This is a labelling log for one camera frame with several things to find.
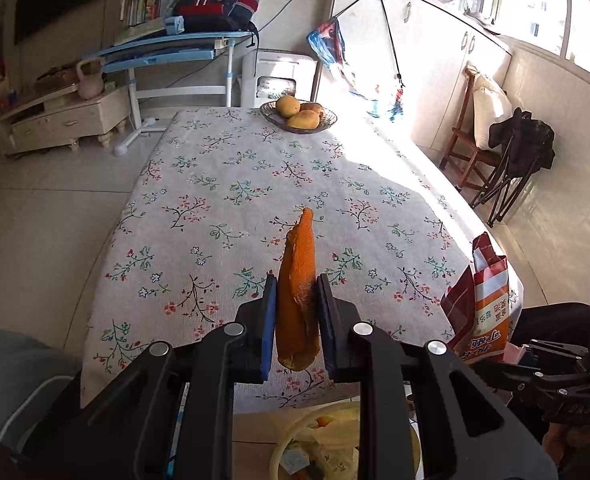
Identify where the orange peel curved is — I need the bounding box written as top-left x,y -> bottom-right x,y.
275,208 -> 320,372

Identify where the red orange snack bag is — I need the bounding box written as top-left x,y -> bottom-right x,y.
440,232 -> 511,365

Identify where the person's right hand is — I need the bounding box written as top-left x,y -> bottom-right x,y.
542,422 -> 590,466

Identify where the floral tablecloth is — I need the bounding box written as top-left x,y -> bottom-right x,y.
81,107 -> 485,403

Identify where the yellow plastic basin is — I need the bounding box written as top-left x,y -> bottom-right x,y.
268,401 -> 423,480

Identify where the yellow mango front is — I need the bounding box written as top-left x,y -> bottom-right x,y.
286,110 -> 321,130

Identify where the yellow mango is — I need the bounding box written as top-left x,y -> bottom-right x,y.
286,110 -> 321,130
275,94 -> 300,119

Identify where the yellow mango left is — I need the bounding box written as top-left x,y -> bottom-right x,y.
275,94 -> 300,119

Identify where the brown mango right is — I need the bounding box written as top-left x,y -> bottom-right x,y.
300,102 -> 324,118

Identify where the wooden chair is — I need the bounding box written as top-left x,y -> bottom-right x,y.
438,64 -> 500,192

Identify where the white air purifier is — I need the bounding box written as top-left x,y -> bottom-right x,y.
240,49 -> 318,108

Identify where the blue study desk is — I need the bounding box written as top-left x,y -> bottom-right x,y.
81,30 -> 260,157

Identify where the colourful kite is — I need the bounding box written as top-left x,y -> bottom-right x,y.
307,18 -> 404,122

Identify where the white cushion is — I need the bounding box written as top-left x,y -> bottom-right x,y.
473,74 -> 514,151

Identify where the white tv cabinet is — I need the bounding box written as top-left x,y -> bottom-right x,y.
0,84 -> 130,156

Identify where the pink kettlebell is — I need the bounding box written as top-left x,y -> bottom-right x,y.
76,56 -> 104,100

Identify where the navy striped backpack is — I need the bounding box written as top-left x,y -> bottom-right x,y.
172,0 -> 260,32

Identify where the white balcony cabinet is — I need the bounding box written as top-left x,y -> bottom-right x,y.
316,0 -> 512,152

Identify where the row of books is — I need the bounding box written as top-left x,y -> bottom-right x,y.
119,0 -> 176,28

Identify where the wire fruit basket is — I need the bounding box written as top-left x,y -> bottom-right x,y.
259,101 -> 337,134

